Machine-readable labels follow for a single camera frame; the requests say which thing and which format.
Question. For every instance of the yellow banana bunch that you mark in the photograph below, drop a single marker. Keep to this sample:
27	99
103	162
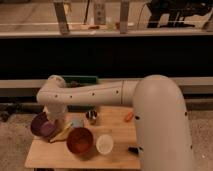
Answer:
62	136

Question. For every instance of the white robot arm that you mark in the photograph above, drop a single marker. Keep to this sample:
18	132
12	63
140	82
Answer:
161	121

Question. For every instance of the green plastic tray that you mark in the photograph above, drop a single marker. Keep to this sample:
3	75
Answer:
83	80

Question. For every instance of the small metal cup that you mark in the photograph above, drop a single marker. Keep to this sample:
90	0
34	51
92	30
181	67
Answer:
91	116

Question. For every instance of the dark grape bunch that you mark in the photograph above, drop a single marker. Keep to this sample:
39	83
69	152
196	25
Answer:
74	84

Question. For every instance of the orange carrot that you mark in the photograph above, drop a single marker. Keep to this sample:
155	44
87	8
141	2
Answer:
128	117

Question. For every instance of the wooden table board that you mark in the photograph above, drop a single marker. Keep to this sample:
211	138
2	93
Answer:
110	121

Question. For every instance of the pale blue plastic cup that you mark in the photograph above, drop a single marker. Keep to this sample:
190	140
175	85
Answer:
77	123

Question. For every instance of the white cup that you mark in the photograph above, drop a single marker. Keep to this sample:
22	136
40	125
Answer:
104	144

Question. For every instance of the red-orange bowl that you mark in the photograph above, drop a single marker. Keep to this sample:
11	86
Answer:
80	141

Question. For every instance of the purple bowl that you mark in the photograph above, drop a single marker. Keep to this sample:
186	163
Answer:
41	126

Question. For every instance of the black handled brush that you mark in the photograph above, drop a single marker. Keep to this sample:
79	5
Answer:
133	150

